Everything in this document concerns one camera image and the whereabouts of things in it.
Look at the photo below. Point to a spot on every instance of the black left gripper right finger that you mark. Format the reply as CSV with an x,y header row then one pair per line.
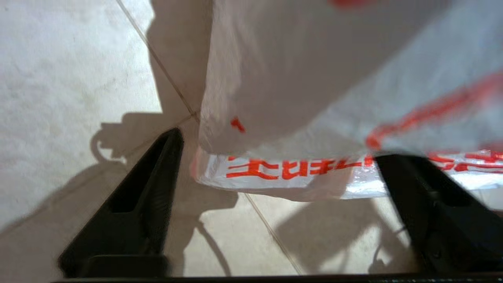
x,y
452,236

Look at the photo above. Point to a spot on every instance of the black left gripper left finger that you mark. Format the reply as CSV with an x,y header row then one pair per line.
x,y
129,236

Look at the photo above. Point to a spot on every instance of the new white red-printed bag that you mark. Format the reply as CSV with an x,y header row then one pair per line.
x,y
314,78

